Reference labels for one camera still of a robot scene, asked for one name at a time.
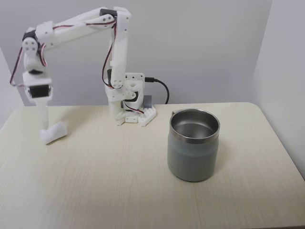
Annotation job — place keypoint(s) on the grey table clamp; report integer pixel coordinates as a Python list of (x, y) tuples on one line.
[(148, 101)]

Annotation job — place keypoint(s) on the white gauze dressing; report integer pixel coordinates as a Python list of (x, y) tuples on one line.
[(56, 133)]

